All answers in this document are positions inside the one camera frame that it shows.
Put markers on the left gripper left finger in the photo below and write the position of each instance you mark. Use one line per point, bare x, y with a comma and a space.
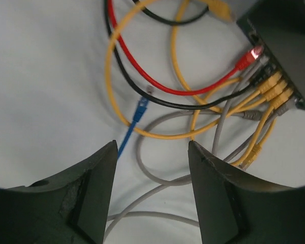
68, 207

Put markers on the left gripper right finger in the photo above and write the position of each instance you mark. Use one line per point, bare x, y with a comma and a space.
236, 207

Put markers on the black network switch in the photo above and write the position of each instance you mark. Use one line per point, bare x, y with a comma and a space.
279, 26

